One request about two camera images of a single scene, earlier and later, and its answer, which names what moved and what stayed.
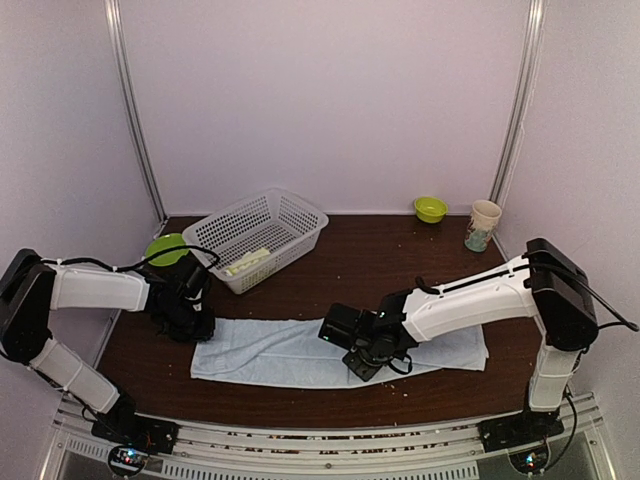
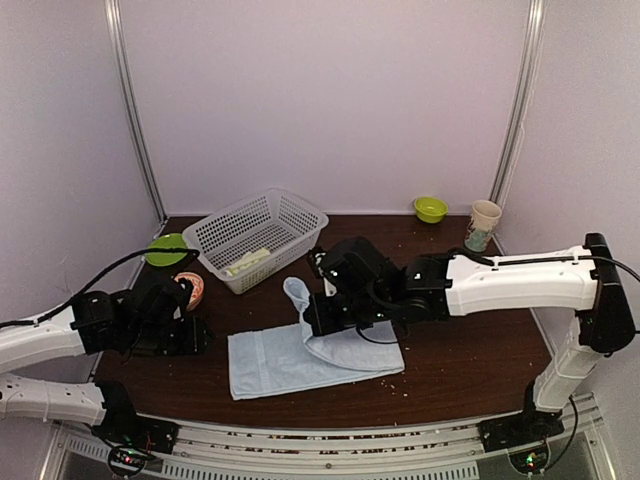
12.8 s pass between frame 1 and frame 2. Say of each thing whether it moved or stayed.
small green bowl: stayed
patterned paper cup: stayed
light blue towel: moved
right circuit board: stayed
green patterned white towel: stayed
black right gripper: moved
